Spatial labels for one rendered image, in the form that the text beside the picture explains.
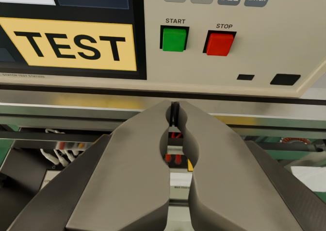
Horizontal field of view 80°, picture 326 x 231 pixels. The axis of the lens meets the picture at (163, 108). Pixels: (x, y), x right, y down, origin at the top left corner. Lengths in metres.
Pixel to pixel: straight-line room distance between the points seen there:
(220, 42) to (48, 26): 0.14
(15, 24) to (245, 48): 0.19
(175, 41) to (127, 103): 0.08
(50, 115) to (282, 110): 0.25
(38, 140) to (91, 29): 0.18
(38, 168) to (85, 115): 0.40
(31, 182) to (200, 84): 0.50
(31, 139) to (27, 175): 0.32
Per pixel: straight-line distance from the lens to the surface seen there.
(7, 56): 0.24
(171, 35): 0.16
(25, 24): 0.20
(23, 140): 0.32
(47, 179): 0.48
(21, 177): 0.63
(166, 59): 0.19
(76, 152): 0.48
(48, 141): 0.30
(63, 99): 0.23
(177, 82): 0.21
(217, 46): 0.17
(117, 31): 0.17
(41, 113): 0.25
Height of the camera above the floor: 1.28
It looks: 56 degrees down
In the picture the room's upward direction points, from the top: 4 degrees clockwise
